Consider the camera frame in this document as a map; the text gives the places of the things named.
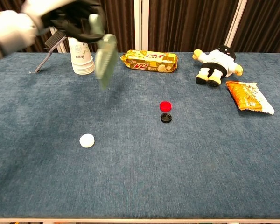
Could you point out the blue tablecloth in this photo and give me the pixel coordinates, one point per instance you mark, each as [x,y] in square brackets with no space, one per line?
[140,175]

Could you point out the black bottle cap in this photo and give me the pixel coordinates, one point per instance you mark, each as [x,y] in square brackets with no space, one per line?
[166,118]

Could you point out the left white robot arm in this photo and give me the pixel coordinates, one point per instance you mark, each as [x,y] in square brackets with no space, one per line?
[9,32]

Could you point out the black and white plush toy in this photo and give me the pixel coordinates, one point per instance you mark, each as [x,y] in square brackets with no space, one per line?
[218,60]

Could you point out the yellow biscuit package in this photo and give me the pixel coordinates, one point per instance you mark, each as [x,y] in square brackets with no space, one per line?
[149,61]

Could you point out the dark brown curtain panel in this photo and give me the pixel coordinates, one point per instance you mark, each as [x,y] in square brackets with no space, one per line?
[266,23]
[4,4]
[189,23]
[123,23]

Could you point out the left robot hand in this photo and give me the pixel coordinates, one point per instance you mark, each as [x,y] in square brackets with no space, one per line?
[60,14]

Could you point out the orange snack bag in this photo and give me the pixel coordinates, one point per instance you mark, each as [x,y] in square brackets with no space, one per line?
[247,95]

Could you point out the red bottle cap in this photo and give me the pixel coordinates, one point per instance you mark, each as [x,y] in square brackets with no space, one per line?
[165,106]

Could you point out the stack of white paper cups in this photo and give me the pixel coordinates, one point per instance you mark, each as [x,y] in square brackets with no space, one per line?
[81,60]

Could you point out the white partition post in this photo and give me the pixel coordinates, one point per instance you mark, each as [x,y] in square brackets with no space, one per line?
[235,23]
[137,23]
[60,49]

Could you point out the white table frame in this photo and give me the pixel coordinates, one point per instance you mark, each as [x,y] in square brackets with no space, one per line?
[140,220]

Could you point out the white bottle cap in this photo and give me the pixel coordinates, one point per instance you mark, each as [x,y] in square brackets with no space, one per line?
[86,140]

